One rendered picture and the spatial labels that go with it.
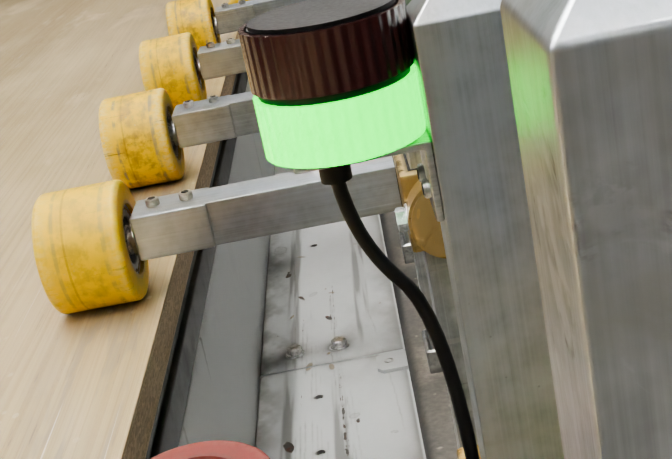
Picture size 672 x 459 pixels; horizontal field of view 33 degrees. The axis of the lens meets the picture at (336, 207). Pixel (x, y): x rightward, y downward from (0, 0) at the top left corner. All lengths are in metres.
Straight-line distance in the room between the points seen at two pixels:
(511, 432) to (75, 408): 0.28
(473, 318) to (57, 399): 0.30
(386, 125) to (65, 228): 0.36
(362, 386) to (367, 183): 0.48
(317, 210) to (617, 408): 0.57
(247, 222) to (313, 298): 0.67
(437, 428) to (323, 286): 0.52
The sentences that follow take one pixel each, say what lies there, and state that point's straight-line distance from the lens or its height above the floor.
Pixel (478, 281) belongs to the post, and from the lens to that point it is 0.42.
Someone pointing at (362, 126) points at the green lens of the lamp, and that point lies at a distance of 0.38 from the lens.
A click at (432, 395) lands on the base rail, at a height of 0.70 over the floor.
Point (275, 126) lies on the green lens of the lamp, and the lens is 0.39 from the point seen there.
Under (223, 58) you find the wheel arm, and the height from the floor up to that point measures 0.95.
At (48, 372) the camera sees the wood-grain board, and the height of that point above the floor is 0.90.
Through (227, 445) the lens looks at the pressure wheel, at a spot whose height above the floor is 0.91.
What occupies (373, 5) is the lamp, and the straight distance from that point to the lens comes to 0.39.
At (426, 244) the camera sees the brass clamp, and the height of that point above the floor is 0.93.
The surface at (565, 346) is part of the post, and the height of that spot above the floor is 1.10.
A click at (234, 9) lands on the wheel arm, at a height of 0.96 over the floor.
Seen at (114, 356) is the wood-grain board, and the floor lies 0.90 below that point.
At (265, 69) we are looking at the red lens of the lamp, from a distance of 0.39.
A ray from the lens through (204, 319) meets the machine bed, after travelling 0.96.
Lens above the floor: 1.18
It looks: 20 degrees down
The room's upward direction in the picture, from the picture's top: 12 degrees counter-clockwise
